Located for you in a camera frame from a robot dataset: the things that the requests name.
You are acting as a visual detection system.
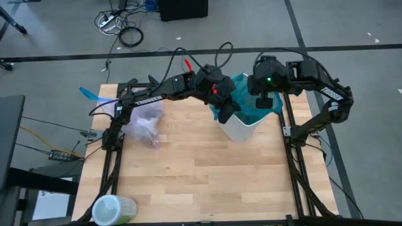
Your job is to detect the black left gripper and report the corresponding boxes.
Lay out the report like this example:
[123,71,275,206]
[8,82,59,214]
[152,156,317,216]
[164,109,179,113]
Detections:
[194,64,242,125]

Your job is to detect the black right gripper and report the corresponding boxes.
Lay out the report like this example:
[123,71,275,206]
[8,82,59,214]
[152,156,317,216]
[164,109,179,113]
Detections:
[247,55,288,110]

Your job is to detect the teal trash bag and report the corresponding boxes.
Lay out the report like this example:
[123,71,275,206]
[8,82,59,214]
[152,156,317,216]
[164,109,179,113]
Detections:
[209,72,284,126]

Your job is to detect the white plastic trash bin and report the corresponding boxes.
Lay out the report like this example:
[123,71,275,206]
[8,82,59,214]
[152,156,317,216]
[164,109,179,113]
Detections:
[215,109,271,144]

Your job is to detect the pink trash bag blue drawstring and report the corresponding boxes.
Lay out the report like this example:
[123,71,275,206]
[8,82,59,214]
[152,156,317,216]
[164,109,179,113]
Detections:
[79,87,166,149]

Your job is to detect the black cabinet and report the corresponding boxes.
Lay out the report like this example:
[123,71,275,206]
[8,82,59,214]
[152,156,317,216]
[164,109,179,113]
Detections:
[158,0,209,22]

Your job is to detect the white power strip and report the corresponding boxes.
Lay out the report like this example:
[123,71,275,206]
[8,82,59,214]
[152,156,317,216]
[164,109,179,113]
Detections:
[98,14,119,31]

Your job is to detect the white green wipes canister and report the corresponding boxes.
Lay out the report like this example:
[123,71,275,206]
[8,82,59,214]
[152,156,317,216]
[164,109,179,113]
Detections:
[92,194,138,226]

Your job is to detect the black power adapter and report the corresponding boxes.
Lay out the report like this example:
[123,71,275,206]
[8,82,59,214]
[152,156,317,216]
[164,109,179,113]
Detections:
[48,149,75,162]

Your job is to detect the white board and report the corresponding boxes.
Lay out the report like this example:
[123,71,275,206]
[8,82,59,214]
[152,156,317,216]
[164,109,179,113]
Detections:
[31,188,75,222]

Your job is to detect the black desk beam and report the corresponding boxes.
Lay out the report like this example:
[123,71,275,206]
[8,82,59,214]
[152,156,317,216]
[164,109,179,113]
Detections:
[5,167,80,196]

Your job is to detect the dark grey desk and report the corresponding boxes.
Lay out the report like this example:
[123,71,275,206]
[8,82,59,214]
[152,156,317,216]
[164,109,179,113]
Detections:
[0,94,26,192]

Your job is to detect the black caster foot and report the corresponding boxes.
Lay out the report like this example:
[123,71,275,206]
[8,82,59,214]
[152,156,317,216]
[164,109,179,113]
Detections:
[0,59,15,72]

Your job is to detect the black tripod leg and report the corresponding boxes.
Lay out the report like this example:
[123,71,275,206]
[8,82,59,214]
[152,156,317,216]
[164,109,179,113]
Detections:
[0,5,28,35]

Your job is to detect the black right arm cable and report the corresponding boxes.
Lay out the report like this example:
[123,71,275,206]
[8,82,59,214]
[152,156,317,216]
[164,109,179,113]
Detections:
[253,46,342,85]

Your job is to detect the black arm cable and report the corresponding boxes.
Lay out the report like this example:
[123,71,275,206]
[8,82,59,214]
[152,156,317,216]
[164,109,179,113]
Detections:
[253,46,342,85]
[89,41,235,117]

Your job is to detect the thin blue cable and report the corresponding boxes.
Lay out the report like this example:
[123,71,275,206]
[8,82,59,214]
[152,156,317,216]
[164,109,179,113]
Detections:
[134,46,187,73]

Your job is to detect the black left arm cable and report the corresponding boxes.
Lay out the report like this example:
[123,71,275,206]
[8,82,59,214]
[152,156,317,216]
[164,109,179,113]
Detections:
[89,41,235,117]

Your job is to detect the black coiled cable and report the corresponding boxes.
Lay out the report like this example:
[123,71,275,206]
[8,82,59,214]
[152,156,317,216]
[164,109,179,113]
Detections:
[118,26,144,48]

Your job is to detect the thin black floor cable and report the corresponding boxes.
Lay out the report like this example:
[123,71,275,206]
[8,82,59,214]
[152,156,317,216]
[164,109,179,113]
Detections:
[100,30,117,84]

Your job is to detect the blue coiled cable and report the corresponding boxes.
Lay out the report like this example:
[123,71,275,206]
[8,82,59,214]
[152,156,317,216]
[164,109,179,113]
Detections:
[144,0,160,12]

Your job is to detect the yellow cable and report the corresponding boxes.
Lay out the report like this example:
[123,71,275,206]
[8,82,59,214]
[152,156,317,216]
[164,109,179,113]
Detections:
[19,125,86,158]

